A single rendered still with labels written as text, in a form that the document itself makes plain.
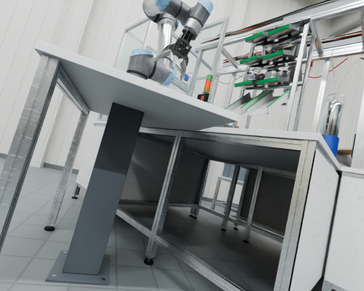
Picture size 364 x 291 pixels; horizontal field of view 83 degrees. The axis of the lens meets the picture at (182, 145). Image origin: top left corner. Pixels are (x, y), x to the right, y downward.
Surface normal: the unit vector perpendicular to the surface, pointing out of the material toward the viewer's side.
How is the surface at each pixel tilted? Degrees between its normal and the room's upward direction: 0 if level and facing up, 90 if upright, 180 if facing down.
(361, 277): 90
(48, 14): 90
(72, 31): 90
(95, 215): 90
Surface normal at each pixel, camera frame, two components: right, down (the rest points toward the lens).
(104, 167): 0.32, -0.02
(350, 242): -0.66, -0.24
